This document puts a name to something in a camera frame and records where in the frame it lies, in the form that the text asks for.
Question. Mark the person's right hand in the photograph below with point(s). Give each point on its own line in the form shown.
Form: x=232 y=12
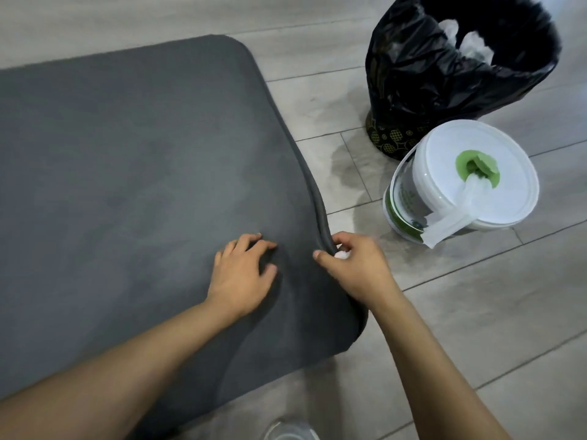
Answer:
x=362 y=274

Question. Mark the person's left hand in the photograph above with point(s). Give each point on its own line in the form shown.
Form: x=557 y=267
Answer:
x=238 y=279

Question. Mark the dark grey yoga mat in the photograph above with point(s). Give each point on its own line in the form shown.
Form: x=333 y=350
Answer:
x=137 y=155

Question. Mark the white wipe tub green spout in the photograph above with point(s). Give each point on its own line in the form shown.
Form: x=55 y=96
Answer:
x=504 y=197

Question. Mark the person's right forearm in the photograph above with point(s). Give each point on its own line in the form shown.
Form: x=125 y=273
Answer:
x=435 y=375

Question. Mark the person's left forearm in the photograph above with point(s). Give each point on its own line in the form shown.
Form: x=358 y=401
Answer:
x=101 y=384

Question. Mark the crumpled used white wipe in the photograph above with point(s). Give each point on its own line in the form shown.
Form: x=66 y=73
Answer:
x=449 y=29
x=477 y=45

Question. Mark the black trash bag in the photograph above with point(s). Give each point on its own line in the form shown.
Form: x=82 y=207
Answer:
x=412 y=87

